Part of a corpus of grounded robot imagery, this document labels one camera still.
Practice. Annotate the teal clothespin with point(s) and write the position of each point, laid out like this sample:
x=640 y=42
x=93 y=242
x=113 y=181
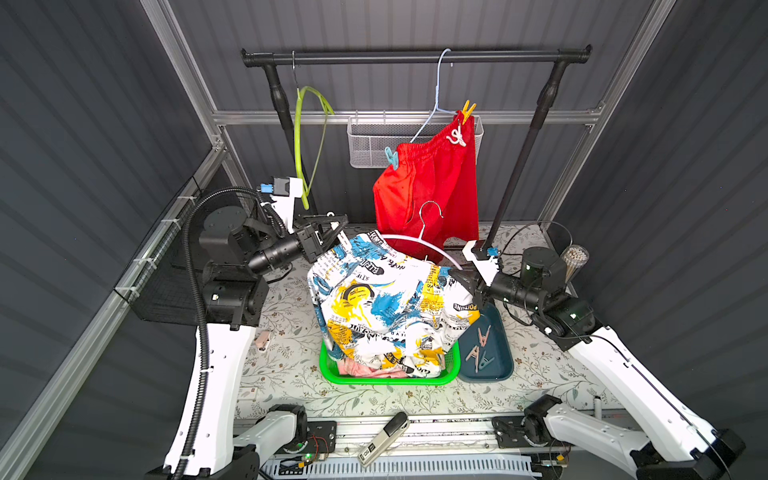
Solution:
x=484 y=362

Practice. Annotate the blue clothespin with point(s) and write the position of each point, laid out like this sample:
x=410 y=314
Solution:
x=392 y=157

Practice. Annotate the lilac plastic hanger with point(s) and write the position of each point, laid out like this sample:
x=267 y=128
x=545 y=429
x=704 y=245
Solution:
x=421 y=241

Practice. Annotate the red shorts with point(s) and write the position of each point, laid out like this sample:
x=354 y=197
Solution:
x=432 y=192

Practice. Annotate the pink tie-dye shorts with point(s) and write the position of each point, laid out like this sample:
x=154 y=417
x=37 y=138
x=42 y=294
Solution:
x=350 y=368

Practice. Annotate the pink clothespin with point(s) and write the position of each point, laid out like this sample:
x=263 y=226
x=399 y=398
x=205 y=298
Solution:
x=262 y=340
x=473 y=358

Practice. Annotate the comic print shorts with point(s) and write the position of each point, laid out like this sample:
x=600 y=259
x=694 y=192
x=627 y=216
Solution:
x=387 y=310

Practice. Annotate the salmon clothespin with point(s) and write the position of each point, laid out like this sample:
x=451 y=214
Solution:
x=483 y=336

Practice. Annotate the black clothes rack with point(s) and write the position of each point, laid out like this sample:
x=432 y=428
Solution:
x=560 y=59

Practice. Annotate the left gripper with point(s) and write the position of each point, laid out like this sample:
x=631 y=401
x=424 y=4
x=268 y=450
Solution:
x=309 y=241

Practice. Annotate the yellow clothespin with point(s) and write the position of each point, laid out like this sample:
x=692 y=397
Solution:
x=467 y=110

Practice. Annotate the white wire wall basket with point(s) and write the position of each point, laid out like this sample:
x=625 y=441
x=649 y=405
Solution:
x=369 y=135

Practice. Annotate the light blue wire hanger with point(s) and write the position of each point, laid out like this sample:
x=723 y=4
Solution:
x=436 y=109

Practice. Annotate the green plastic basket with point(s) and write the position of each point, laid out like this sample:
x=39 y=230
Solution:
x=330 y=372

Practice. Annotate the clear tube of sticks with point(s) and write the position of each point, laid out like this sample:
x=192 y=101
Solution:
x=575 y=258

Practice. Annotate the dark teal tray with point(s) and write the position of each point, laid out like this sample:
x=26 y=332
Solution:
x=498 y=347

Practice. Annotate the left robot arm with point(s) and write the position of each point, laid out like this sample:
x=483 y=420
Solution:
x=205 y=445

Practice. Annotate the fallen pink clothespin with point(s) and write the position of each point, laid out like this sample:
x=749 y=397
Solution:
x=262 y=340

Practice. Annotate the black wire wall basket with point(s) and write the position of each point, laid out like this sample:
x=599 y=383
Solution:
x=174 y=264

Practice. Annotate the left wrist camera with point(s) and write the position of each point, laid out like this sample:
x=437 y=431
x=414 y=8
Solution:
x=282 y=194

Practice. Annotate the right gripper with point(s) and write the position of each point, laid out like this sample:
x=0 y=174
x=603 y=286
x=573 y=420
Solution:
x=482 y=282

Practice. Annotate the silver black handheld device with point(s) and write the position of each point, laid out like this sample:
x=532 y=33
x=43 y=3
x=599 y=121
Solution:
x=385 y=438

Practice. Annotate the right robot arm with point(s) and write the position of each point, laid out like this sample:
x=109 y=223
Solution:
x=671 y=440

